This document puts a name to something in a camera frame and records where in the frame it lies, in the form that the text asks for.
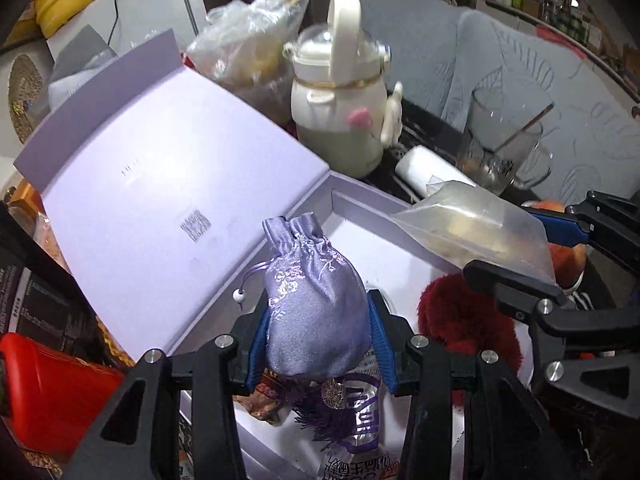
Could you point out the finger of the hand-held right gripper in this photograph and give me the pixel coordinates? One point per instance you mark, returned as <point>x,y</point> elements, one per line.
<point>560,227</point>
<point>510,285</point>

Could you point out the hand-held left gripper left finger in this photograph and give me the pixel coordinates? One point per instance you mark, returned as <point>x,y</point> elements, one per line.
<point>252,350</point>

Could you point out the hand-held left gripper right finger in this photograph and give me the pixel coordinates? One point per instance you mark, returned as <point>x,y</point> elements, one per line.
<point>382,345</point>

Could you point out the clear zip bag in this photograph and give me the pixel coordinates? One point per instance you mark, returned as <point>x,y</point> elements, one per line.
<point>475,230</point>

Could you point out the lavender gift box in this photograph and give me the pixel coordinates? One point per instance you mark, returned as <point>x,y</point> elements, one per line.
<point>150,185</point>

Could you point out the red apple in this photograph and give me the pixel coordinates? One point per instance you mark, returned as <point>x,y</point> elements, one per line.
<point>565,260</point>

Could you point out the red fuzzy plush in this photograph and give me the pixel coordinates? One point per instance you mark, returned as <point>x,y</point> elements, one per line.
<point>460,310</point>

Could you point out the silver purple packet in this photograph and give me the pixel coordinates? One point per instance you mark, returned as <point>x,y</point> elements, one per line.
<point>365,420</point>

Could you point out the cartoon print glass mug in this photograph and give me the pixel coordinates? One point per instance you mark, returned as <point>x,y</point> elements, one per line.
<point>500,140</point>

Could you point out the thin wooden stick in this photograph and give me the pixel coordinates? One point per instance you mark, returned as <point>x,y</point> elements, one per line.
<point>530,120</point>

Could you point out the yellow ridged snack packet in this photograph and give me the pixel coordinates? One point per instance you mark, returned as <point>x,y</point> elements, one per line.
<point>112,345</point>

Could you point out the white paper roll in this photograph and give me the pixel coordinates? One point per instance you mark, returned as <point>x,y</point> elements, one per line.
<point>420,165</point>

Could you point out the grey leaf pattern cloth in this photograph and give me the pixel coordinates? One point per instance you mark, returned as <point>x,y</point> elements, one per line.
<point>500,45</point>

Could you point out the red box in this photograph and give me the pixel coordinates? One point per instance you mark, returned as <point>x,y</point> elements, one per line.
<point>60,390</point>

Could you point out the black printed box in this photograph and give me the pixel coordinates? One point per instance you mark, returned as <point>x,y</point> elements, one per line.
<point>45,300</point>

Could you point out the row of small bottles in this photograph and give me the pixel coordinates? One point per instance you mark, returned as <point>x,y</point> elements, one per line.
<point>550,5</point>

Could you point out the cream water bottle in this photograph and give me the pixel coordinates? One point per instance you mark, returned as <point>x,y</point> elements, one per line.
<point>335,120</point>

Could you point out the orange box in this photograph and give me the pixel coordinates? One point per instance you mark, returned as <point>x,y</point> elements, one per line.
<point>25,200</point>

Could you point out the clear plastic bag of food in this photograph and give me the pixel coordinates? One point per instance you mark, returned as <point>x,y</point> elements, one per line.
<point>240,40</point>

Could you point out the round woven mat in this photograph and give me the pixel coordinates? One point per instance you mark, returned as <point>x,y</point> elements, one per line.
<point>25,95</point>

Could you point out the white appliance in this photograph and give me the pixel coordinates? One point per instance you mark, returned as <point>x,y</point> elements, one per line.
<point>150,5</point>

